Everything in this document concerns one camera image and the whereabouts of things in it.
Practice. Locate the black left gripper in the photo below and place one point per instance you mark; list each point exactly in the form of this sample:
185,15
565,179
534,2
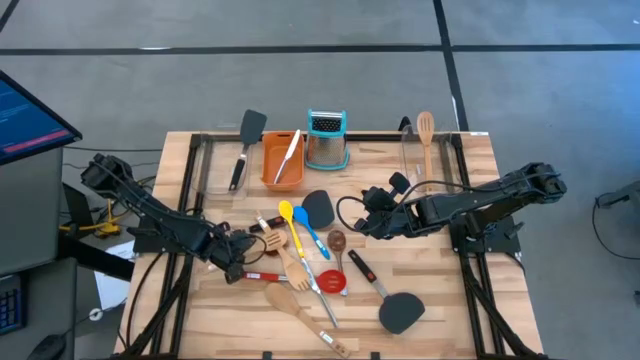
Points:
230,247

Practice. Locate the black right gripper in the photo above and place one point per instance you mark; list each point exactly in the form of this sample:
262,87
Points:
400,220

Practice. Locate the dark brown wooden spoon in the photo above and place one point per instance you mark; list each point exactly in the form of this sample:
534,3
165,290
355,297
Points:
271,253
336,241

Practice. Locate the wooden fork spoon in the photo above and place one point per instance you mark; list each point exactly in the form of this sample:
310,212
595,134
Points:
297,275

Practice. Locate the blue silicone spoon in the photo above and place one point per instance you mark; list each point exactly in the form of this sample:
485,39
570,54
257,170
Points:
300,215

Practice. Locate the yellow silicone spoon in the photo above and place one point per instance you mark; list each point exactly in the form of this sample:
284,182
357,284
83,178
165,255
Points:
285,209

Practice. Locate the long wooden slotted spatula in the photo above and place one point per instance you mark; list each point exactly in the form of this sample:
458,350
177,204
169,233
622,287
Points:
425,125

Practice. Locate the silver butter knife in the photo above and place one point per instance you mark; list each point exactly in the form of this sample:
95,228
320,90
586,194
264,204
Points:
287,156

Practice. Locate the large round black spatula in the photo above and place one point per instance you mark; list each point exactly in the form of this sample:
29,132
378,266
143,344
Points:
400,312

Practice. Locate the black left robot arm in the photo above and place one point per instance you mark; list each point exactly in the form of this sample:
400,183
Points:
165,222

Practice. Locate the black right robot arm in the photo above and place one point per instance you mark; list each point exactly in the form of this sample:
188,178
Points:
480,200

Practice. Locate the large light wooden spoon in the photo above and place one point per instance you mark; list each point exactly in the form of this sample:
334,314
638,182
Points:
280,297

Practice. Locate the teal steel box grater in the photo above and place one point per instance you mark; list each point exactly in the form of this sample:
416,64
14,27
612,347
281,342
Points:
326,150

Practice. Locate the red slotted spoon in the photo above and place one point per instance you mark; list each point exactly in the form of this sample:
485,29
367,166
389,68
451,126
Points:
331,281

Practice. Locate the orange plastic bin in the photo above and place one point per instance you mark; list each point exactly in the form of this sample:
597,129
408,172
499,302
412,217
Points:
296,175

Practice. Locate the clear plastic bin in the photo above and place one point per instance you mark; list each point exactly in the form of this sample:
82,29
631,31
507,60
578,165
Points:
215,165
445,165

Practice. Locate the white paper sheet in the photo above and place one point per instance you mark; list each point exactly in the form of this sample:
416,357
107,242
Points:
112,290

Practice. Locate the white round cap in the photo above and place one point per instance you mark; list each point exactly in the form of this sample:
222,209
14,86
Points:
96,314

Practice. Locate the dark desk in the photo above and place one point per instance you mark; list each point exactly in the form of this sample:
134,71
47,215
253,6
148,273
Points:
50,310

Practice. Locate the black computer mouse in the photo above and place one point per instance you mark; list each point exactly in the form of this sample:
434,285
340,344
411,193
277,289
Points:
47,347

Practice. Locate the black keyboard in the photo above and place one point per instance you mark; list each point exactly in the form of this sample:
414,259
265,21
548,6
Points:
11,305

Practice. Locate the grey chair base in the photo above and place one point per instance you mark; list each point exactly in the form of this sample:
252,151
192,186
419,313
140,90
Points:
620,195

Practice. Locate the computer monitor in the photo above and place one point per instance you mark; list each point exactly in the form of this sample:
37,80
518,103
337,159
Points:
30,125

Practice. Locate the black aluminium table frame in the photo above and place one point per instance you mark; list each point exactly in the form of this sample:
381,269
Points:
375,136

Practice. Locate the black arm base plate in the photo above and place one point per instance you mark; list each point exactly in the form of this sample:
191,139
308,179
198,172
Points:
150,242
505,242

